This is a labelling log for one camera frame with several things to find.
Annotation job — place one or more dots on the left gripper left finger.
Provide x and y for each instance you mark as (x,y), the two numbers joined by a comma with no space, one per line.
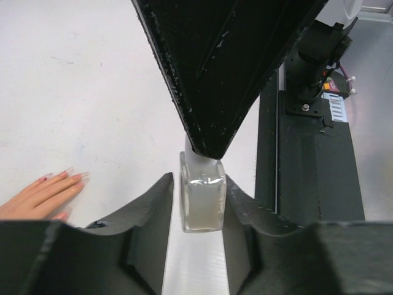
(121,253)

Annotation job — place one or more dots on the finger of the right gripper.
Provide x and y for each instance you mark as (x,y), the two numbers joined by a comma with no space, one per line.
(217,56)

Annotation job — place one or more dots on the clear nail polish bottle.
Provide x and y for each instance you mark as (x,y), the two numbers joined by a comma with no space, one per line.
(203,188)

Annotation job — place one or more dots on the mannequin hand with nails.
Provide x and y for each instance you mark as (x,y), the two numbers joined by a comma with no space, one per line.
(46,198)

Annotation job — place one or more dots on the right white cable duct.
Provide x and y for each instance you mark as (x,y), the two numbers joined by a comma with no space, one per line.
(337,107)

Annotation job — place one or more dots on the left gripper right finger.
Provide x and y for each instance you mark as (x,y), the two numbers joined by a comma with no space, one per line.
(268,254)

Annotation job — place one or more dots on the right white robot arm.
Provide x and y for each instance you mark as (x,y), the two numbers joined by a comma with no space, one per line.
(322,44)

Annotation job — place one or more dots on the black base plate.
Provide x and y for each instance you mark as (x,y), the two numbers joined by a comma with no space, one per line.
(305,172)

